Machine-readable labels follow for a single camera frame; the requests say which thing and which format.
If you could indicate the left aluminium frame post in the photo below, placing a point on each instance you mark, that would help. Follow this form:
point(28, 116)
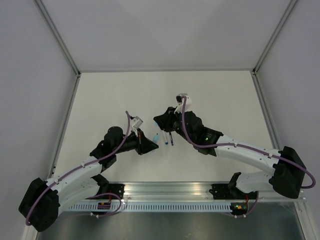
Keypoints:
point(56, 35)

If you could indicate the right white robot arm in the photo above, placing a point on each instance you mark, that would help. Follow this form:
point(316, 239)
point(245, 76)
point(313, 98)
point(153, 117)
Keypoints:
point(280, 170)

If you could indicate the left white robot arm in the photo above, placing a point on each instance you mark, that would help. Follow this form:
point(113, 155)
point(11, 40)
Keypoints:
point(45, 200)

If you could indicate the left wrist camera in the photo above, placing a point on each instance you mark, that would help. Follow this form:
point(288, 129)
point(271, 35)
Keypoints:
point(135, 123)

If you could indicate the aluminium mounting rail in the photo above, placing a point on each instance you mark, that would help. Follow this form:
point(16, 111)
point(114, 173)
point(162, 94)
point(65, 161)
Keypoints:
point(189, 192)

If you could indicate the right aluminium frame post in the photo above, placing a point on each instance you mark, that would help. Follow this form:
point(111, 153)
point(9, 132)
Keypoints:
point(275, 34)

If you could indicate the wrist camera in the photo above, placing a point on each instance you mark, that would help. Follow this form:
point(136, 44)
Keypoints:
point(184, 103)
point(135, 123)

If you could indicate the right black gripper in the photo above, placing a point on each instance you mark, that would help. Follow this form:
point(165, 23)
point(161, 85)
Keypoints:
point(164, 121)

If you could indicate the purple ink pen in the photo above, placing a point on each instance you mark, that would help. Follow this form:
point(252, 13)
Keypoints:
point(171, 139)

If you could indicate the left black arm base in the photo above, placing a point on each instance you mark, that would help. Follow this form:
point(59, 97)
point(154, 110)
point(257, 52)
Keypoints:
point(104, 187)

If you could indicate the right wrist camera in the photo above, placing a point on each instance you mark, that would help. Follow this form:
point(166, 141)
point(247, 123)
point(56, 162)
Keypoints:
point(184, 103)

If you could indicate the white slotted cable duct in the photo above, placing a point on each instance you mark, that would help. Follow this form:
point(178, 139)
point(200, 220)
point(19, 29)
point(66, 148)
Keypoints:
point(168, 207)

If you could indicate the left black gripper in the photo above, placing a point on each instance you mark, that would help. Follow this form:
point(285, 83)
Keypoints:
point(143, 144)

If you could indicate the aluminium frame post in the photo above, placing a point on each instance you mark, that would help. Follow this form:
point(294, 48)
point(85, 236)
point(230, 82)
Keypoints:
point(275, 34)
point(56, 35)

